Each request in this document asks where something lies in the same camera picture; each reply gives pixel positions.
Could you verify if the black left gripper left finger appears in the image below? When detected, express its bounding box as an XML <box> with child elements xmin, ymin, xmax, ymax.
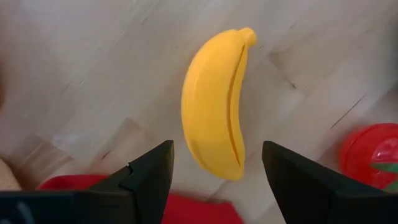
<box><xmin>89</xmin><ymin>139</ymin><xmax>175</xmax><ymax>224</ymax></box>

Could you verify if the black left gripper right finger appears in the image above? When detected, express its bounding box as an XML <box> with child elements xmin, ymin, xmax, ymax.
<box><xmin>261</xmin><ymin>141</ymin><xmax>386</xmax><ymax>224</ymax></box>

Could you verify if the red toy tomato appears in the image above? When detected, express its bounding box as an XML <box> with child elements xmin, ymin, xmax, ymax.
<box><xmin>338</xmin><ymin>123</ymin><xmax>398</xmax><ymax>194</ymax></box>

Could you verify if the yellow toy banana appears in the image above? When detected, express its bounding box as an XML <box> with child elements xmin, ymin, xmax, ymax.
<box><xmin>180</xmin><ymin>27</ymin><xmax>257</xmax><ymax>182</ymax></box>

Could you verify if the red cloth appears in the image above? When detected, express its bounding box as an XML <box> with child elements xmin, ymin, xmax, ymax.
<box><xmin>37</xmin><ymin>174</ymin><xmax>247</xmax><ymax>224</ymax></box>

